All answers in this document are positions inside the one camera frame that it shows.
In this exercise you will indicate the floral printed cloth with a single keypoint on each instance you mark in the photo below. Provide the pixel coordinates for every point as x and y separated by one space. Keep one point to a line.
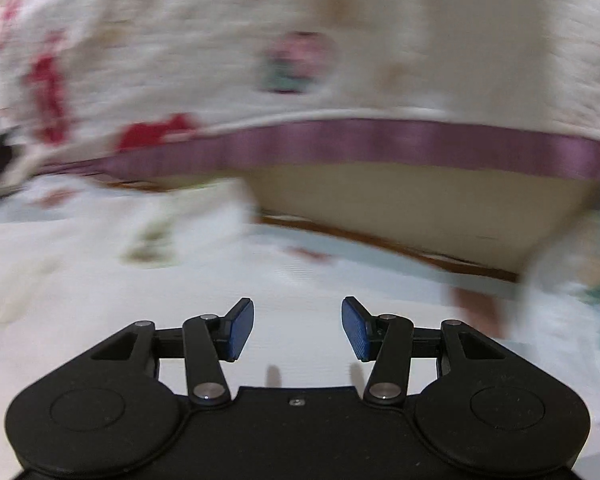
580 310

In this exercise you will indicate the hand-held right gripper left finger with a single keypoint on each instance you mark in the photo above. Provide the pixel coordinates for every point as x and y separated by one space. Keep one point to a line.
240 330

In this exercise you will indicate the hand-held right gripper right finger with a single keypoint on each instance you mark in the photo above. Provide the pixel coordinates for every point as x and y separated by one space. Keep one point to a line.
357 330

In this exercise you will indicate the printed floor mat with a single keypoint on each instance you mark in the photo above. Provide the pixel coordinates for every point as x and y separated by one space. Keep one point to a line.
480 310

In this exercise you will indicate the bear-print quilted bedspread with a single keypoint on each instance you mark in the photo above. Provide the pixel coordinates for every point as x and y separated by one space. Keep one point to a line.
180 60

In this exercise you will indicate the beige bed base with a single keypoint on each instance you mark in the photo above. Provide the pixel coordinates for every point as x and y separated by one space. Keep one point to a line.
405 210

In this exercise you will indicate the white waffle top with print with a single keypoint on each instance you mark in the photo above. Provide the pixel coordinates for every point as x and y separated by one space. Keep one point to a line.
105 310

